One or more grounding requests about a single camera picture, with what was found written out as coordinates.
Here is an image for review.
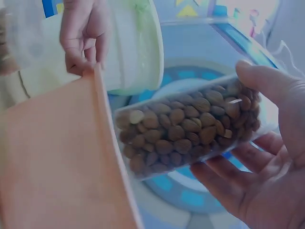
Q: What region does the person's left hand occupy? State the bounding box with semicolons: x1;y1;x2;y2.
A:
59;0;112;75

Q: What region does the person's right hand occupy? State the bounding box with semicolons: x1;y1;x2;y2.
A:
190;59;305;229

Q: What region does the orange board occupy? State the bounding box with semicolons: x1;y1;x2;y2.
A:
0;62;145;229

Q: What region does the clear plastic box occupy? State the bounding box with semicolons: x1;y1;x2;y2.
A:
113;73;279;180

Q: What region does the white and green bowl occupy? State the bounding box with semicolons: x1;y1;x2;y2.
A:
20;0;165;98

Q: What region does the pile of almonds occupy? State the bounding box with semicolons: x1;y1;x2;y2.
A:
116;80;262;176

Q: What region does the clear plastic container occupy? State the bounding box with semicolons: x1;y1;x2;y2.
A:
159;17;283;70

